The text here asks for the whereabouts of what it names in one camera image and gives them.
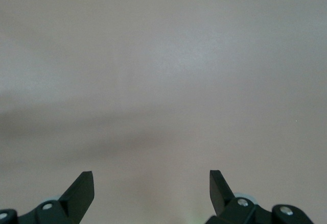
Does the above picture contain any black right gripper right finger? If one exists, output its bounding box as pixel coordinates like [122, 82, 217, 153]
[204, 169, 315, 224]

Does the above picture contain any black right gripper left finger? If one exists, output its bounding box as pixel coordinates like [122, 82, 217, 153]
[0, 171, 95, 224]

